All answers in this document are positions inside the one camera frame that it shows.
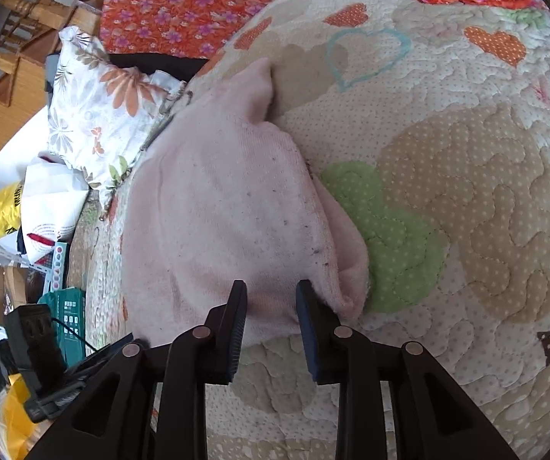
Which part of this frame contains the long paint set box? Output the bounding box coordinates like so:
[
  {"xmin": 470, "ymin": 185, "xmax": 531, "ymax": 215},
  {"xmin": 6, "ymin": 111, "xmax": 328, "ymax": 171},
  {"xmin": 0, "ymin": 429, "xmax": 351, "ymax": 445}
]
[{"xmin": 47, "ymin": 242, "xmax": 69, "ymax": 293}]

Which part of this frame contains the yellow plastic bag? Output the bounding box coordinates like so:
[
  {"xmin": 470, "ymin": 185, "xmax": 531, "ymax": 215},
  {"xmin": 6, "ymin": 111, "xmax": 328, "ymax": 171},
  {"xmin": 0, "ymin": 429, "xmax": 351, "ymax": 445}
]
[{"xmin": 0, "ymin": 373, "xmax": 41, "ymax": 451}]

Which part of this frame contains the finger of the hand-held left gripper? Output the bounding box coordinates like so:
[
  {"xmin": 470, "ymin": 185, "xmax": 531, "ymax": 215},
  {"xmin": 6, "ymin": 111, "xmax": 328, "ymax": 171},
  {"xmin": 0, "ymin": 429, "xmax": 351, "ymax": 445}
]
[{"xmin": 64, "ymin": 340, "xmax": 137, "ymax": 379}]

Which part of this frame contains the brown cardboard box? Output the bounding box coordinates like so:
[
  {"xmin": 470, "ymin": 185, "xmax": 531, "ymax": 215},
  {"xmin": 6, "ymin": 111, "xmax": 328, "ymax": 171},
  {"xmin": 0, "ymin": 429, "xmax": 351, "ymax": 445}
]
[{"xmin": 0, "ymin": 266, "xmax": 48, "ymax": 317}]

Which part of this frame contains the wooden chair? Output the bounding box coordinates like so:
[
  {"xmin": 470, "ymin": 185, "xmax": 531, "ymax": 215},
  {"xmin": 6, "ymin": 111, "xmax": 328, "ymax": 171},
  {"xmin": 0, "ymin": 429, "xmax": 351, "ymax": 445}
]
[{"xmin": 0, "ymin": 0, "xmax": 113, "ymax": 159}]

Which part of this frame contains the white floral pillow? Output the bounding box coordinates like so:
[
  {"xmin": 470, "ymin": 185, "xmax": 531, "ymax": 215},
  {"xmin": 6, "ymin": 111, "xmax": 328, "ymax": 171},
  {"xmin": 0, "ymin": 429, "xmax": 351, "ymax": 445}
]
[{"xmin": 46, "ymin": 26, "xmax": 194, "ymax": 202}]

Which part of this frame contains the yellow shopping bag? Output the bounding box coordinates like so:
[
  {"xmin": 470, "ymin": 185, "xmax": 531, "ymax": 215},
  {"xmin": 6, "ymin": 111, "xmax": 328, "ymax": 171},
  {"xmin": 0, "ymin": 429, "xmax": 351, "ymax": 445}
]
[{"xmin": 0, "ymin": 182, "xmax": 24, "ymax": 243}]

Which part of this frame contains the green cardboard box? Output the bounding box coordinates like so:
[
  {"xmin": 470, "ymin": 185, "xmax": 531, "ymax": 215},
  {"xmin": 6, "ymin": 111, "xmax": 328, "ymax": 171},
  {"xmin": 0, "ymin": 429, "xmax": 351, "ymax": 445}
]
[{"xmin": 38, "ymin": 288, "xmax": 86, "ymax": 367}]

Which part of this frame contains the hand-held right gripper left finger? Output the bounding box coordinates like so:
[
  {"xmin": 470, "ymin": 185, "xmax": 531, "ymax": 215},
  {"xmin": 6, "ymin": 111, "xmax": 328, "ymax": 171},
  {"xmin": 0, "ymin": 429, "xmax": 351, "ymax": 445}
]
[{"xmin": 26, "ymin": 280, "xmax": 249, "ymax": 460}]

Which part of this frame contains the white paper bag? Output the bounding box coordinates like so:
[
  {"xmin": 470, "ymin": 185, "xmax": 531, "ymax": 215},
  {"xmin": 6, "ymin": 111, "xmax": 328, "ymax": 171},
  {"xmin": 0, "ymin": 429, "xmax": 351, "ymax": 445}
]
[{"xmin": 18, "ymin": 153, "xmax": 91, "ymax": 264}]

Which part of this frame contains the red floral pillow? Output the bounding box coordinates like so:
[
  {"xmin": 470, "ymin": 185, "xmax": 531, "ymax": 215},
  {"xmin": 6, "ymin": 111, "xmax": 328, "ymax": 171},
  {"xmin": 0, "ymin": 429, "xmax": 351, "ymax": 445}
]
[{"xmin": 99, "ymin": 0, "xmax": 326, "ymax": 58}]

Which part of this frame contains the heart pattern quilt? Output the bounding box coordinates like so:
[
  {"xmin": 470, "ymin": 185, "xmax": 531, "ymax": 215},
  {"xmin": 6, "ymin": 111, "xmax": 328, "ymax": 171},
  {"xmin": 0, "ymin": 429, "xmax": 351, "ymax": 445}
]
[{"xmin": 71, "ymin": 0, "xmax": 550, "ymax": 460}]

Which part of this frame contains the pink knitted cardigan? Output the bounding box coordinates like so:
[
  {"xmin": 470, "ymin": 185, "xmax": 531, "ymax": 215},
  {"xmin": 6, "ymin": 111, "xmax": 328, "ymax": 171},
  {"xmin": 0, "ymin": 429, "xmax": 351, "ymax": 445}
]
[{"xmin": 120, "ymin": 56, "xmax": 372, "ymax": 348}]

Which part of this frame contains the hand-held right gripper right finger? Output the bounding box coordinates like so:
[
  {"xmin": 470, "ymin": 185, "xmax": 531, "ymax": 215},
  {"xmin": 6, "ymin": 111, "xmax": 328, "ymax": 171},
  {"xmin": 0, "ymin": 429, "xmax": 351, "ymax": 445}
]
[{"xmin": 295, "ymin": 279, "xmax": 520, "ymax": 460}]

